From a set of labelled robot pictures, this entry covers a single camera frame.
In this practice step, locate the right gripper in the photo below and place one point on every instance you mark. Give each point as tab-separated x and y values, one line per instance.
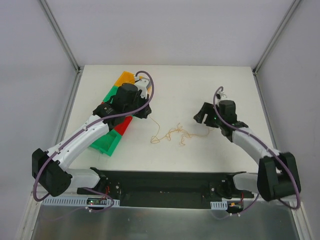
206	116

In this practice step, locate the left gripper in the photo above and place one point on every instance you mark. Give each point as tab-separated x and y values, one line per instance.
144	110

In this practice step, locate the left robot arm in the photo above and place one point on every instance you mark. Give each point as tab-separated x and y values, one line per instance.
51	168

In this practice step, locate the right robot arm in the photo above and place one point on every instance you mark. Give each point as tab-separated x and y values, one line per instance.
277	175

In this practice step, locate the orange plastic bin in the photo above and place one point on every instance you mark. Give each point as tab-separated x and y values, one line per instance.
127	78

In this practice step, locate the upper green plastic bin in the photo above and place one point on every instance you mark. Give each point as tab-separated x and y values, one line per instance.
111	93

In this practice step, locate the green plastic bin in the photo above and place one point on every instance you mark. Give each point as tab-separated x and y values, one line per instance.
111	93
107	143

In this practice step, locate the red plastic bin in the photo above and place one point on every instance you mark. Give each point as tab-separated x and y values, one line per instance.
119	124

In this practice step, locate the lower green plastic bin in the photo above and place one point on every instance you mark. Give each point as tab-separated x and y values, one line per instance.
107	143

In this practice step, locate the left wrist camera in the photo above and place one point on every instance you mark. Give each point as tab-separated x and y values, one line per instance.
143	84

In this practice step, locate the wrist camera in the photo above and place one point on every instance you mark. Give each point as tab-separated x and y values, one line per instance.
221	96
143	84

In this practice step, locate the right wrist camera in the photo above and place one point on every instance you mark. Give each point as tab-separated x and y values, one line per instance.
221	96

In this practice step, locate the left aluminium frame post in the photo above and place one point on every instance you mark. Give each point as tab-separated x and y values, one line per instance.
59	34

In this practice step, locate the aluminium frame post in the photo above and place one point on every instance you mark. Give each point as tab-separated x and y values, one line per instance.
59	34
277	34

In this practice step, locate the right aluminium frame post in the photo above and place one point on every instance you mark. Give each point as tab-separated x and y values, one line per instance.
277	34

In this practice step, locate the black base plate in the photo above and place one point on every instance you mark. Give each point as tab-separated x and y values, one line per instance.
179	190

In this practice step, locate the right white cable duct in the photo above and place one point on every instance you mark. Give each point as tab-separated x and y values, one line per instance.
219	205

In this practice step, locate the white cable duct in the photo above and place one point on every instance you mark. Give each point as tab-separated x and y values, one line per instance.
219	205
70	201

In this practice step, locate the left white cable duct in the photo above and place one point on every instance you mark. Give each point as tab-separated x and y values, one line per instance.
70	201

